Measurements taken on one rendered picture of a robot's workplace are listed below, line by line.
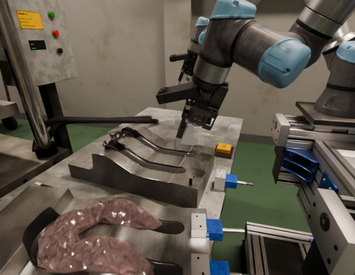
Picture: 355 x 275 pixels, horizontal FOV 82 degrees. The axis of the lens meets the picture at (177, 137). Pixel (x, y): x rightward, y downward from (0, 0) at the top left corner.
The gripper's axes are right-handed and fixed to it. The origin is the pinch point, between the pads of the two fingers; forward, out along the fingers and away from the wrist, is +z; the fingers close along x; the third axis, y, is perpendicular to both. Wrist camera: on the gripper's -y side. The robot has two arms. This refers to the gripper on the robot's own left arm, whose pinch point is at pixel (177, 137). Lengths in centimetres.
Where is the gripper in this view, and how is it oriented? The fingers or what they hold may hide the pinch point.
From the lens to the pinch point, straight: 59.4
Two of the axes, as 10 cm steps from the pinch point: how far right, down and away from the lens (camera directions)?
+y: 9.5, 3.2, 0.1
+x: 2.1, -6.2, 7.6
